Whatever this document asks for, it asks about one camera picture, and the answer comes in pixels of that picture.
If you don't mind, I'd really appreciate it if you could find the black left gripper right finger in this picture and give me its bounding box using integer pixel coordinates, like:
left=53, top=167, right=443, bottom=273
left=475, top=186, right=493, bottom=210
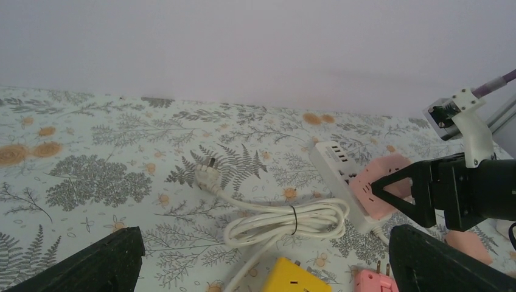
left=389, top=224, right=515, bottom=291

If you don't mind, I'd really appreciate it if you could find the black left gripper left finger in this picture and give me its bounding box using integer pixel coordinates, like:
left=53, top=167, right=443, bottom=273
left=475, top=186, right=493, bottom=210
left=1, top=227, right=145, bottom=291

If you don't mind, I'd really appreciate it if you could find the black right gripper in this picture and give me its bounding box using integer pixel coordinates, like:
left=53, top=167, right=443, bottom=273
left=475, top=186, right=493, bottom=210
left=371, top=155, right=515, bottom=231

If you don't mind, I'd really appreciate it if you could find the pink plug adapter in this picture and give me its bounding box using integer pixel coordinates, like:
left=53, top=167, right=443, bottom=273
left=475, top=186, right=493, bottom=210
left=353, top=261, right=399, bottom=292

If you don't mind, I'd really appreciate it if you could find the pink cube socket adapter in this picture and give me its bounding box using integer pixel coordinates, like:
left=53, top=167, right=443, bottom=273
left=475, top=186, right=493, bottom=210
left=348, top=153, right=414, bottom=221

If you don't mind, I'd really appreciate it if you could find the round pink power socket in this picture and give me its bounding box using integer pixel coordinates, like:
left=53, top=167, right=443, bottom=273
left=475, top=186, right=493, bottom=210
left=444, top=231, right=492, bottom=265

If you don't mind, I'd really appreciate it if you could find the white power strip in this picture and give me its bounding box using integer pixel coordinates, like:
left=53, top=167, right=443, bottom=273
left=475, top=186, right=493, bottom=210
left=309, top=141, right=391, bottom=237

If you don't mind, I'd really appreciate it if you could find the floral patterned table mat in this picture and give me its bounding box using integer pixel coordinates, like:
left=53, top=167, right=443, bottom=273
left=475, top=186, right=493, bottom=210
left=0, top=85, right=516, bottom=292

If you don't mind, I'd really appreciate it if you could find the yellow cube socket adapter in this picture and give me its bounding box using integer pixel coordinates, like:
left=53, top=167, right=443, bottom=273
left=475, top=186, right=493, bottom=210
left=260, top=257, right=332, bottom=292

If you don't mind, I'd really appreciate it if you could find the white power strip cable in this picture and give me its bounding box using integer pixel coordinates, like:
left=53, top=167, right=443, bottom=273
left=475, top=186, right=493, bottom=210
left=195, top=158, right=350, bottom=292

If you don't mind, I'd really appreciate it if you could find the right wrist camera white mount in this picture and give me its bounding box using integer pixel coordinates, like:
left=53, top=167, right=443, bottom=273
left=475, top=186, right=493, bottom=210
left=423, top=88, right=495, bottom=168

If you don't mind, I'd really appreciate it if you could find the aluminium corner frame post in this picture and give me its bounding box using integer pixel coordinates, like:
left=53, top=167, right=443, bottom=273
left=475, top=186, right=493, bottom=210
left=486, top=95, right=515, bottom=136

